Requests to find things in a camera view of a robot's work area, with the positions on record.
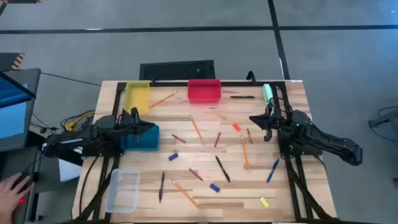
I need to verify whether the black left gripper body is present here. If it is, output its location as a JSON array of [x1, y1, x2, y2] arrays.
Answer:
[[121, 107, 142, 147]]

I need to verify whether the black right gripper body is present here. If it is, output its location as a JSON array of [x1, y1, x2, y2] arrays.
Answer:
[[264, 110, 282, 142]]

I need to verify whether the teal plastic bin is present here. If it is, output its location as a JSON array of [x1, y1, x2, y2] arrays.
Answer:
[[120, 124, 160, 152]]

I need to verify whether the orange pencil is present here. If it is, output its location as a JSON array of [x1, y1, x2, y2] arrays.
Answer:
[[149, 90, 179, 109], [171, 179, 200, 210], [240, 134, 250, 170], [188, 114, 206, 146]]

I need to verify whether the blue pen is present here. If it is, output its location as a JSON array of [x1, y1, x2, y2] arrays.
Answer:
[[266, 158, 280, 184]]

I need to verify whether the purple pen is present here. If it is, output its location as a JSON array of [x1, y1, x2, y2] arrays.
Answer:
[[158, 171, 166, 203]]

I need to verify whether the mint green stapler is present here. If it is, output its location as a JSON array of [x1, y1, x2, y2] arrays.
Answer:
[[262, 83, 274, 105]]

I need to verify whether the yellow plastic bin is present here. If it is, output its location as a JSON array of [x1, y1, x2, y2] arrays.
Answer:
[[123, 80, 152, 115]]

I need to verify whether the black floor vent grate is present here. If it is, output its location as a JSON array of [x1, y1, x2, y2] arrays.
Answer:
[[139, 60, 216, 81]]

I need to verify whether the red plastic bin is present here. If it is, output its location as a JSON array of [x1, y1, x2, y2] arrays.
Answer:
[[187, 78, 222, 104]]

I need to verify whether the clear plastic bin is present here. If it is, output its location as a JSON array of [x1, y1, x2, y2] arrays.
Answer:
[[104, 169, 141, 214]]

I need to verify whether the white paper sheet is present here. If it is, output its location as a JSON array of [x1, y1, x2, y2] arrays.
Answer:
[[58, 157, 83, 183]]

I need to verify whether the laptop with blue screen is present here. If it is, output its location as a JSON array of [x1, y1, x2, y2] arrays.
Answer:
[[0, 68, 42, 153]]

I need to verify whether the grey side desk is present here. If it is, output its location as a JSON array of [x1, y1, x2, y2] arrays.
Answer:
[[0, 146, 41, 224]]

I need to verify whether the black computer mouse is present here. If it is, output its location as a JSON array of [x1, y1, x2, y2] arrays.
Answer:
[[12, 174, 34, 206]]

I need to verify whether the black panel with hazard stripes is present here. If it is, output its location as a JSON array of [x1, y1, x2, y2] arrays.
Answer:
[[0, 52, 25, 72]]

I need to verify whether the person's hand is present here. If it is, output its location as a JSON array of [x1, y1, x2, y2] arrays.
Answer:
[[0, 172, 34, 224]]

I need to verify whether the black aluminium table frame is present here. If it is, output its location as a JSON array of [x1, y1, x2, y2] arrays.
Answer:
[[74, 80, 335, 222]]

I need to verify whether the yellow cable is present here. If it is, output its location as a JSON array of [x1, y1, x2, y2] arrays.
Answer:
[[64, 110, 96, 132]]

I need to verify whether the black floor cable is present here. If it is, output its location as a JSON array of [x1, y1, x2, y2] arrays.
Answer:
[[40, 72, 102, 87]]

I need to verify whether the black table cable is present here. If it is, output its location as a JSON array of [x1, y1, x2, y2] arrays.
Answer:
[[78, 155, 100, 217]]

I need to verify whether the grey stand with cables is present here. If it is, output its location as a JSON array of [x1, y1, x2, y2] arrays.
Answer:
[[368, 105, 398, 144]]

